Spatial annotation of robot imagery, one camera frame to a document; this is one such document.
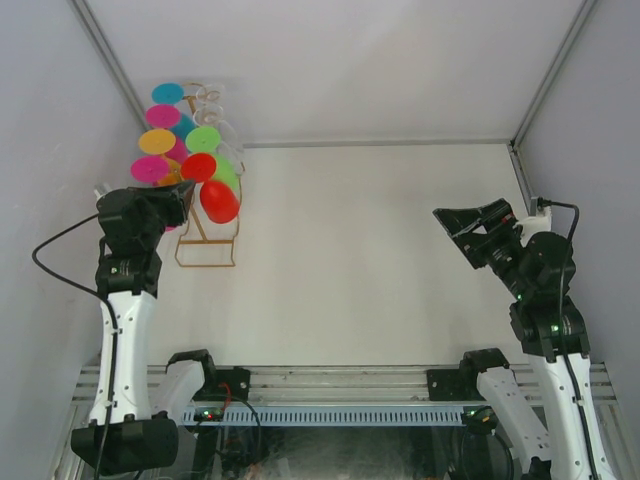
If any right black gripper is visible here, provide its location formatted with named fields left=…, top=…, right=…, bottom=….
left=434, top=197, right=532, bottom=298

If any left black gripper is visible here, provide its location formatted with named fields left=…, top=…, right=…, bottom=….
left=132, top=179, right=196, bottom=248

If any red plastic wine glass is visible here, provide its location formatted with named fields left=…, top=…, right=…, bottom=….
left=181, top=153, right=240, bottom=224

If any green plastic wine glass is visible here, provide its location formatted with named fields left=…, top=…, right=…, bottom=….
left=181, top=126, right=240, bottom=193

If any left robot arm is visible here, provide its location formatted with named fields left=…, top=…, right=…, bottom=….
left=71, top=181, right=219, bottom=478

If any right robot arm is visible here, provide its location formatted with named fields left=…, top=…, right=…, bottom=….
left=433, top=198, right=615, bottom=479

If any front magenta wine glass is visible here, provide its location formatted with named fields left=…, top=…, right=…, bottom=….
left=130, top=155, right=179, bottom=232

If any magenta wine glass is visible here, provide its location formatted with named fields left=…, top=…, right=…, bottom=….
left=130, top=155, right=179, bottom=232
left=145, top=104, right=188, bottom=164

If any orange plastic wine glass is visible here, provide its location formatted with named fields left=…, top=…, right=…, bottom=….
left=138, top=129, right=176, bottom=160

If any rear magenta wine glass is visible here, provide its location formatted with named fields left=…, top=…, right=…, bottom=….
left=145, top=104, right=188, bottom=164

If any front clear wine glass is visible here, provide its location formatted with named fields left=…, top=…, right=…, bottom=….
left=193, top=104, right=245, bottom=174

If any clear wine glass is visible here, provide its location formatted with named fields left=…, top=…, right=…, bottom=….
left=193, top=104, right=245, bottom=174
left=195, top=83, right=225, bottom=125

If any rear clear wine glass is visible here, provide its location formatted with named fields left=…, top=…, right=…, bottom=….
left=195, top=83, right=225, bottom=125

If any cyan plastic wine glass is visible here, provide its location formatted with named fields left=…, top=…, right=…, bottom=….
left=151, top=82, right=196, bottom=140

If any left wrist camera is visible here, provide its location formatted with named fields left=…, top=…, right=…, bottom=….
left=94, top=183, right=112, bottom=201

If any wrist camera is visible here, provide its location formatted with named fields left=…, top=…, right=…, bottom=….
left=94, top=183, right=112, bottom=201
left=517, top=206, right=552, bottom=241

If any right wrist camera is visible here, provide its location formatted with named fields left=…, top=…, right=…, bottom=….
left=517, top=206, right=552, bottom=241

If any gold wire glass rack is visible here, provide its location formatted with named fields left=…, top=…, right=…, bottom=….
left=174, top=81, right=246, bottom=268

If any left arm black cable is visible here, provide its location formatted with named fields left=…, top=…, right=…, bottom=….
left=31, top=211, right=121, bottom=466

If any right black base bracket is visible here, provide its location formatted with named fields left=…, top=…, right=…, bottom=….
left=426, top=368, right=472, bottom=402

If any black base bracket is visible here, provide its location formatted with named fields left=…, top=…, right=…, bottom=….
left=426, top=368, right=472, bottom=402
left=194, top=367, right=251, bottom=402

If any left black base bracket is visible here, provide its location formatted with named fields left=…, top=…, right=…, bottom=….
left=194, top=367, right=251, bottom=402

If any aluminium mounting rail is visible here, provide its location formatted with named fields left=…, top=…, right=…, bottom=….
left=71, top=364, right=617, bottom=406

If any blue slotted cable duct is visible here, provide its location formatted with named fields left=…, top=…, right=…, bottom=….
left=182, top=405, right=464, bottom=427

